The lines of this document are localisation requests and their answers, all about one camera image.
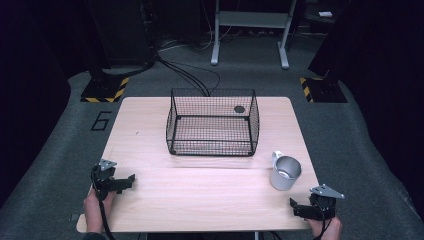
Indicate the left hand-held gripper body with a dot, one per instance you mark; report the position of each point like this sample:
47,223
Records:
104,181

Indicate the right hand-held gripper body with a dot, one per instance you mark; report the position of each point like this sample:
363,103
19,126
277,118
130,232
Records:
322,201

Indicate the silver metal cup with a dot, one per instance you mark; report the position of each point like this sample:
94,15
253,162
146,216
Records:
284,173

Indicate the person's right hand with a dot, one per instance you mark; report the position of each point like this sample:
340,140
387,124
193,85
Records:
325,230

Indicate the black hazard-striped stand base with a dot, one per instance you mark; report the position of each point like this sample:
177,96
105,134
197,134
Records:
106,90
323,90

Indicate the dark round table grommet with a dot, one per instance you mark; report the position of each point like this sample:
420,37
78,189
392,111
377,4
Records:
239,109

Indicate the dark cabinet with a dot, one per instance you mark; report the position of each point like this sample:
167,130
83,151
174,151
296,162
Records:
123,30

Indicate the small white device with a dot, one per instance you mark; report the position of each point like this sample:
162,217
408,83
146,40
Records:
325,14

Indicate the white metal desk frame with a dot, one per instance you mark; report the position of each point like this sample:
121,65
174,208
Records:
253,20

